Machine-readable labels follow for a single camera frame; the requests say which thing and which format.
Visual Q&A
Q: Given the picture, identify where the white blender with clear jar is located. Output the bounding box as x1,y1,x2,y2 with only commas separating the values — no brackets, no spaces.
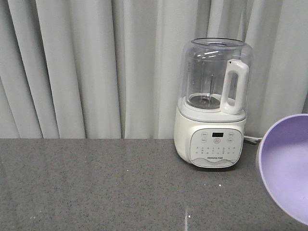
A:
174,38,253,168

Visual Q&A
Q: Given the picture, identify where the white power cord with plug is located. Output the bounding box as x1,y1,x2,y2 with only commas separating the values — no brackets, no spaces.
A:
243,135,263,145

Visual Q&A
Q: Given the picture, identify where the grey pleated curtain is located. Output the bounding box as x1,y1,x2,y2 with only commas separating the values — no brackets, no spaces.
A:
0,0,308,139

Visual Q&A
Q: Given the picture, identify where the purple plastic bowl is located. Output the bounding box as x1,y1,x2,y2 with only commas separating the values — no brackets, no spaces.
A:
256,114,308,225

